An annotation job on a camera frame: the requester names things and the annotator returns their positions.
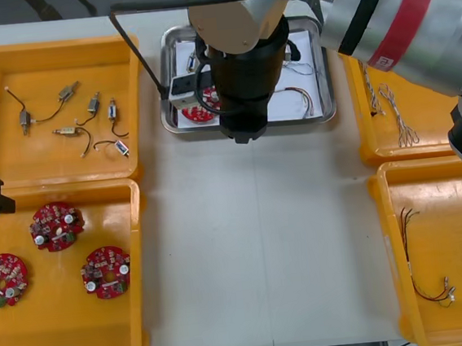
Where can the steel tray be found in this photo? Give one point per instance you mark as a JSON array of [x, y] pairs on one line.
[[327, 90]]

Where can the pile of metal solenoids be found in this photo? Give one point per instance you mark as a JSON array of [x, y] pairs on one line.
[[24, 118]]

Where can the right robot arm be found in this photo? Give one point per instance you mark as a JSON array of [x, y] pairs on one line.
[[427, 39]]

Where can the white paper sheet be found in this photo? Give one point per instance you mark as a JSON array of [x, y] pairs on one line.
[[304, 44]]

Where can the solenoid with blue label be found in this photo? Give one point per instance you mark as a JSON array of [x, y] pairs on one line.
[[191, 62], [287, 53]]

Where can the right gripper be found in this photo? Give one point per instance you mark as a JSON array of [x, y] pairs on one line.
[[246, 116]]

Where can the round red circuit board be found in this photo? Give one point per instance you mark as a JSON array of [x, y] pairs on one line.
[[197, 115], [56, 226], [4, 280], [106, 272]]

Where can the yellow-orange plastic bin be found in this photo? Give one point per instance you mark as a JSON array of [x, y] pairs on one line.
[[107, 336], [442, 324], [60, 54], [426, 121]]

